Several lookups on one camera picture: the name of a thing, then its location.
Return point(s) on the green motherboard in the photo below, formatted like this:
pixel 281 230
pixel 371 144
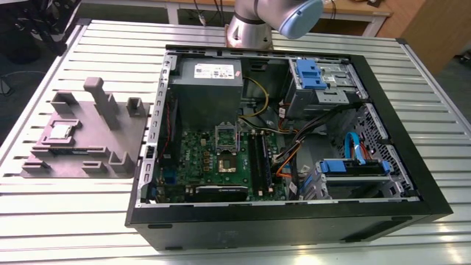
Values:
pixel 194 165

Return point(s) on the grey power supply unit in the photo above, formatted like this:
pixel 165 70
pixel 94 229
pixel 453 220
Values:
pixel 205 99

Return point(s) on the hard disk in blue carrier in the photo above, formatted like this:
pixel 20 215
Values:
pixel 332 167

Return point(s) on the black RAM slot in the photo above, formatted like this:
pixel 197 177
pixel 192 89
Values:
pixel 253 165

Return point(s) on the metal locking lever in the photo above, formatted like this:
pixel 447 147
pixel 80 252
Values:
pixel 238 140

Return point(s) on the brown wooden cabinet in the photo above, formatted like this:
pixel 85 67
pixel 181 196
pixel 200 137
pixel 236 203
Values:
pixel 433 27

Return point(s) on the black graphics card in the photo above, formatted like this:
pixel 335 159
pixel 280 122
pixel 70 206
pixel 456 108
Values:
pixel 220 191

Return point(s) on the perforated metal drive cage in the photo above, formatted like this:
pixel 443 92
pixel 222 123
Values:
pixel 312 187

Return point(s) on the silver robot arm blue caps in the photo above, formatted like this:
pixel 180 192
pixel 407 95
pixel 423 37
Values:
pixel 245 30

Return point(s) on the CPU socket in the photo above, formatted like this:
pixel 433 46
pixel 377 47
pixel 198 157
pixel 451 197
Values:
pixel 226 165

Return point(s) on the blue plastic drive latch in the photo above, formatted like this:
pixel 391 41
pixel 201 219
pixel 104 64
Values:
pixel 308 74

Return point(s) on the grey parts rack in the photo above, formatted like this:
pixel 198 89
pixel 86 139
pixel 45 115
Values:
pixel 92 163

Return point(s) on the black PC case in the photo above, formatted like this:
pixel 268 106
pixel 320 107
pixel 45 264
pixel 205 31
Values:
pixel 257 223

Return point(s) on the wooden desk white frame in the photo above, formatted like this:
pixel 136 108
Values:
pixel 356 8

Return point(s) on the dark RAM stick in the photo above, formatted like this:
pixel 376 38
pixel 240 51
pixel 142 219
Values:
pixel 69 151
pixel 265 163

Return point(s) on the silver CPU green edge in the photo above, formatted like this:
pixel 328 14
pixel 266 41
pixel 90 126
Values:
pixel 60 132

